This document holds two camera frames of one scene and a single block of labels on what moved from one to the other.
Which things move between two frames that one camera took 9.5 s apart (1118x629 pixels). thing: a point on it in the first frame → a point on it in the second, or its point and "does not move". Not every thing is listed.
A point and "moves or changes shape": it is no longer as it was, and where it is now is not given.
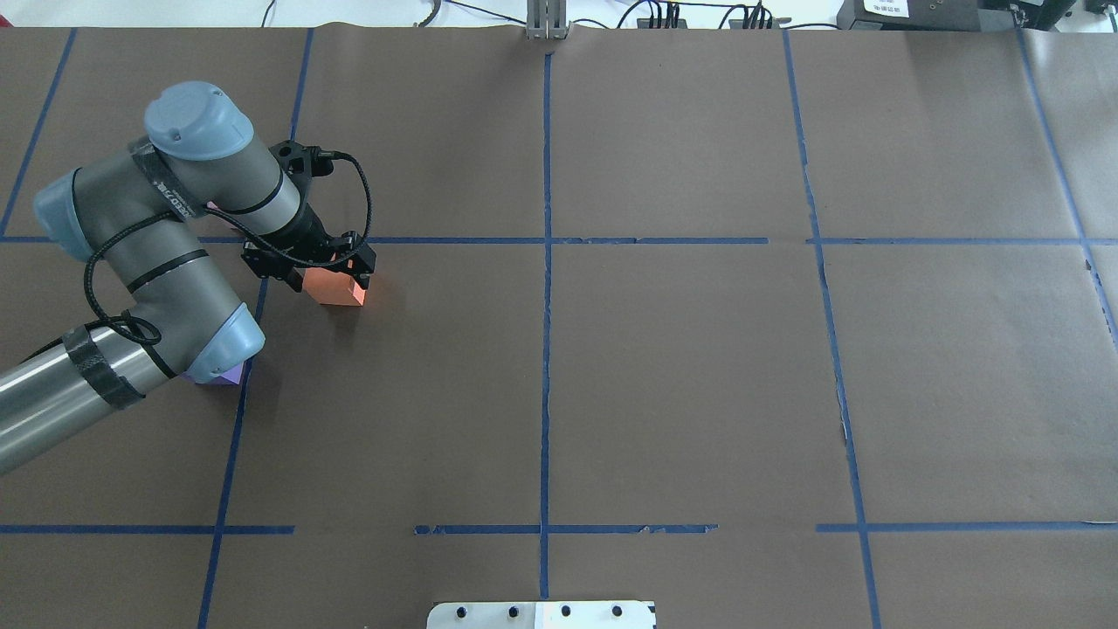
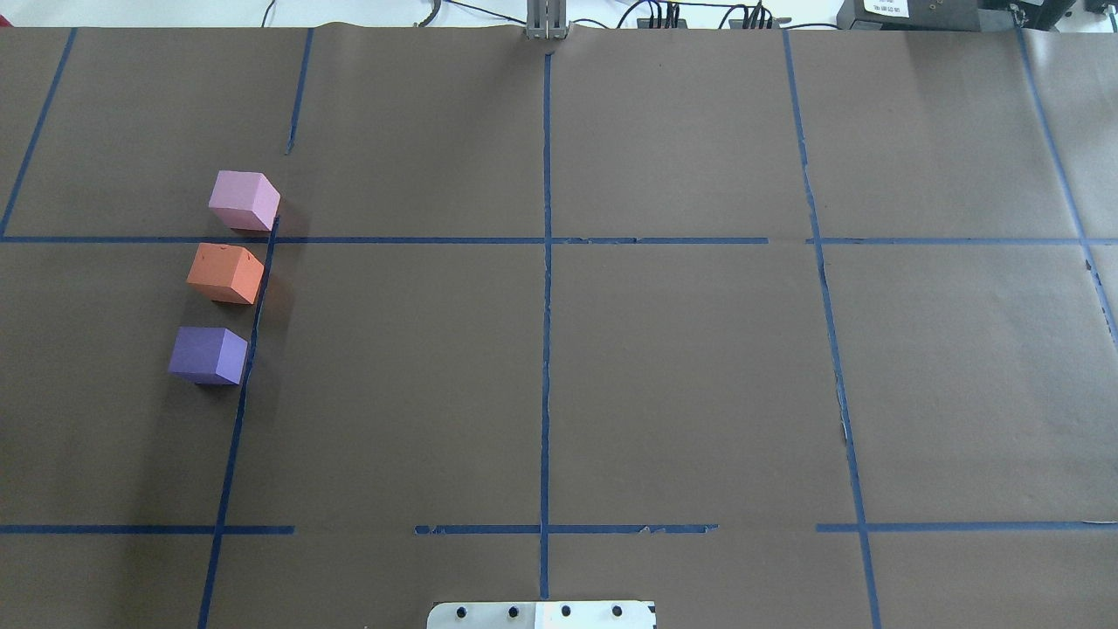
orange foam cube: x=332 y=287 moves or changes shape
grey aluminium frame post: x=547 y=19 does not move
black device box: x=954 y=15 does not move
